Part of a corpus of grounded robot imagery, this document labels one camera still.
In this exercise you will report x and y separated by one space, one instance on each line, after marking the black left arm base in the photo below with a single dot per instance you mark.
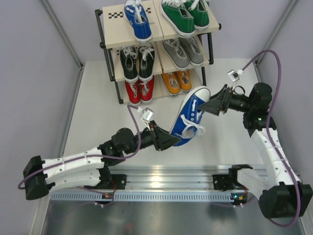
114 181

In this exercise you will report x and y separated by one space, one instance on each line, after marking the orange sneaker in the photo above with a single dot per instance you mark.
171 82
184 80

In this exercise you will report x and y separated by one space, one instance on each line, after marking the green sneaker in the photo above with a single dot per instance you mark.
177 15
197 9

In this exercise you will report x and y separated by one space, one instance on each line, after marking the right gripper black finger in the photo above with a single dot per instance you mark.
213 106
221 94

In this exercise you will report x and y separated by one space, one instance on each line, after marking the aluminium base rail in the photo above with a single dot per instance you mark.
158 183

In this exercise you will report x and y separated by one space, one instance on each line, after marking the grey sneaker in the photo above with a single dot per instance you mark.
193 51
176 52

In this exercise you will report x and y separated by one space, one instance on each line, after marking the beige black shoe shelf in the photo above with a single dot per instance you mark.
116 32

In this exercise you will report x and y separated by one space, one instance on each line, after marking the left grey corner post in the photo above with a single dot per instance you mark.
57 24

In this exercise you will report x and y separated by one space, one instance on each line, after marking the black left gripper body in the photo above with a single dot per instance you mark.
147 138

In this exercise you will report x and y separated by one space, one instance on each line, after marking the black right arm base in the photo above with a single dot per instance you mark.
229 181

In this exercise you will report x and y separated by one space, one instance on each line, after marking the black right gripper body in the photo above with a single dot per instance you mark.
236 102

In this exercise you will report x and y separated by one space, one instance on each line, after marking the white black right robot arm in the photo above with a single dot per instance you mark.
282 194

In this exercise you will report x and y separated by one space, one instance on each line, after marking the blue sneaker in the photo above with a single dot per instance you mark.
187 124
136 16

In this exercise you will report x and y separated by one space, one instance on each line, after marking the black sneaker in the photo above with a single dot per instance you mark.
128 56
146 54

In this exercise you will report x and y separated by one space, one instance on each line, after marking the red sneaker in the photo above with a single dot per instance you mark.
146 90
133 92

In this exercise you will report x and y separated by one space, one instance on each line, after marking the grey aluminium corner post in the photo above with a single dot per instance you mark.
279 25

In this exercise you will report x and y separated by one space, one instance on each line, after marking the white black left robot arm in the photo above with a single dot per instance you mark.
91 168

